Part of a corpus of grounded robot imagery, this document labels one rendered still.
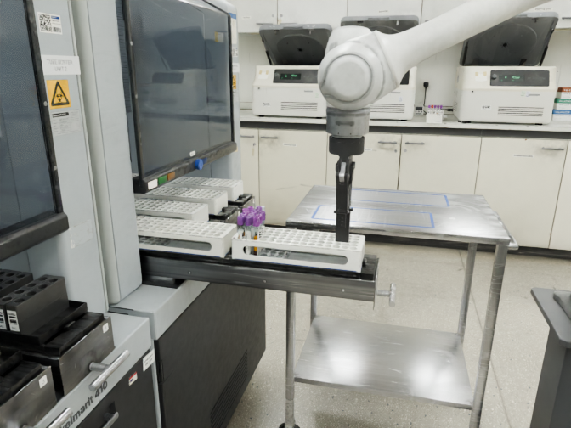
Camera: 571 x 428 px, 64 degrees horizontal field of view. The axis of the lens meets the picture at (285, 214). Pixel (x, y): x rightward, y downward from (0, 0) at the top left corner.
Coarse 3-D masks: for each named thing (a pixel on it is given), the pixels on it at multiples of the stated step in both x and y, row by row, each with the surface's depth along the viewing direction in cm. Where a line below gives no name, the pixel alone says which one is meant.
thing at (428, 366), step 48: (384, 192) 164; (432, 192) 164; (480, 240) 121; (288, 336) 144; (336, 336) 173; (384, 336) 173; (432, 336) 173; (288, 384) 149; (336, 384) 147; (384, 384) 147; (432, 384) 147; (480, 384) 133
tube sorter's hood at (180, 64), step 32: (128, 0) 94; (160, 0) 106; (192, 0) 129; (128, 32) 95; (160, 32) 107; (192, 32) 123; (224, 32) 145; (128, 64) 96; (160, 64) 108; (192, 64) 125; (224, 64) 147; (160, 96) 109; (192, 96) 126; (224, 96) 149; (160, 128) 111; (192, 128) 128; (224, 128) 151; (160, 160) 112; (192, 160) 127
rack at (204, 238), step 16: (144, 224) 115; (160, 224) 116; (176, 224) 115; (192, 224) 116; (208, 224) 115; (224, 224) 115; (144, 240) 114; (160, 240) 115; (176, 240) 120; (192, 240) 119; (208, 240) 107; (224, 240) 107
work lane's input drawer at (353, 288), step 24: (144, 264) 111; (168, 264) 109; (192, 264) 108; (216, 264) 106; (240, 264) 106; (264, 264) 104; (264, 288) 105; (288, 288) 103; (312, 288) 102; (336, 288) 100; (360, 288) 99
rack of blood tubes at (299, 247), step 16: (240, 240) 105; (256, 240) 104; (272, 240) 105; (288, 240) 104; (304, 240) 105; (320, 240) 104; (352, 240) 104; (240, 256) 106; (256, 256) 105; (272, 256) 109; (288, 256) 110; (304, 256) 110; (320, 256) 110; (336, 256) 110; (352, 256) 99
